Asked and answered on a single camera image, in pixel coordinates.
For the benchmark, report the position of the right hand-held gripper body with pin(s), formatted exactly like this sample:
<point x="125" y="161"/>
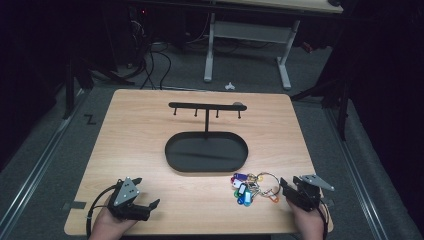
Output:
<point x="308" y="196"/>

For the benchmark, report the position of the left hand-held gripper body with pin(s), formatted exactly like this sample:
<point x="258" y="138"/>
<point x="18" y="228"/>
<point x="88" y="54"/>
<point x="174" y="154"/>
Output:
<point x="128" y="204"/>

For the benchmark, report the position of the black key rack with tray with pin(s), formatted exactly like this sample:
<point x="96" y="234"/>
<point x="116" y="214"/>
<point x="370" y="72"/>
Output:
<point x="206" y="154"/>

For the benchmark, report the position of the person's right hand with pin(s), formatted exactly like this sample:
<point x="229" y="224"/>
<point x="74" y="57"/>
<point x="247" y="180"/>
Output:
<point x="307" y="221"/>

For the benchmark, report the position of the person's left hand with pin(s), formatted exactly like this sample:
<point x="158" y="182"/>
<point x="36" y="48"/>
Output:
<point x="107" y="225"/>

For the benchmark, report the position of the grey tape strip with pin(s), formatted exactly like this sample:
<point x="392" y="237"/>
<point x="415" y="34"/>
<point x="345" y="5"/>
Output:
<point x="78" y="205"/>
<point x="328" y="202"/>

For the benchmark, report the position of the black metal stand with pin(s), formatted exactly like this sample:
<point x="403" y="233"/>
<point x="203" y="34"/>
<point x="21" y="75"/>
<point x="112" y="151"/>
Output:
<point x="341" y="100"/>
<point x="69" y="90"/>

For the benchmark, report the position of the small white floor object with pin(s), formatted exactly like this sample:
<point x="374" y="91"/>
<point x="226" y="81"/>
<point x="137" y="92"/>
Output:
<point x="229" y="86"/>

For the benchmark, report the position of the desk with white metal legs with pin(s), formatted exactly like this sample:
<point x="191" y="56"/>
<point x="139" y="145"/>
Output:
<point x="253" y="32"/>

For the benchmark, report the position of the metal floor rail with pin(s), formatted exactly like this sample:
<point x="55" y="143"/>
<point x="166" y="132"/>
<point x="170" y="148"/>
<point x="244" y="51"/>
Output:
<point x="35" y="175"/>
<point x="358" y="173"/>

